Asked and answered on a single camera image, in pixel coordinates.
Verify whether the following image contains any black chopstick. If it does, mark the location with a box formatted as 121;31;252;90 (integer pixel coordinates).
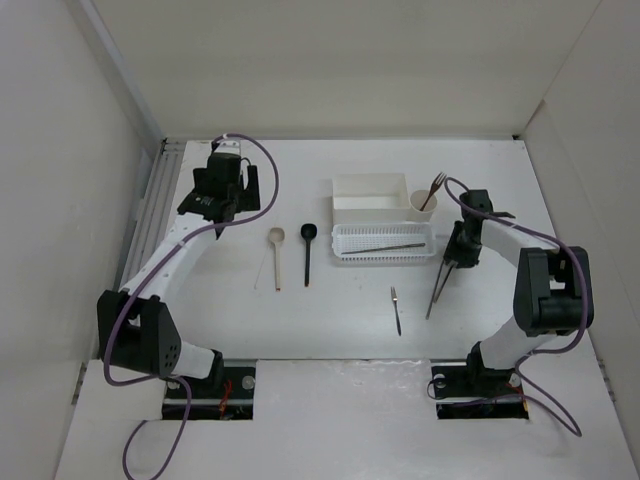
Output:
341;245;407;255
357;242;427;253

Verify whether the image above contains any brown wooden fork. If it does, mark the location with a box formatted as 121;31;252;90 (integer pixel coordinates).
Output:
420;172;447;211

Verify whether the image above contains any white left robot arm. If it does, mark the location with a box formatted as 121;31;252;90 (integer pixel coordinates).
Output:
97;140;264;397

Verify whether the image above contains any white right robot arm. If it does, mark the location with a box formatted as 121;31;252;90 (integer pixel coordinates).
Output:
442;190;594;394

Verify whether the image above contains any white paper cup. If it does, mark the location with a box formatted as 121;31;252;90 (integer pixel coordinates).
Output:
408;190;438;223

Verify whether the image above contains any beige wooden spoon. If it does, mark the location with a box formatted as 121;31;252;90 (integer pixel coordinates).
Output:
268;227;285;292

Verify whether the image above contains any small metal fork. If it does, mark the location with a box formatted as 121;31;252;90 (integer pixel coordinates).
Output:
390;286;402;336

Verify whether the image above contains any black spoon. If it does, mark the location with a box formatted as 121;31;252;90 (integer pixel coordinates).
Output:
300;223;318;287

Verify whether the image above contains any white square box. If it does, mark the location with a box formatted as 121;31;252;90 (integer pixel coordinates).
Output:
332;173;411;224

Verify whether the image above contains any aluminium rail frame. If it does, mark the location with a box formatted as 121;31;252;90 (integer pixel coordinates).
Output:
66;1;186;290

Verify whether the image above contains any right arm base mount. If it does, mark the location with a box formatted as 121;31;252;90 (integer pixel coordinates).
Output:
428;360;529;420

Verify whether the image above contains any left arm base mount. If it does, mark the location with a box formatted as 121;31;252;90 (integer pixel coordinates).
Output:
161;360;257;421

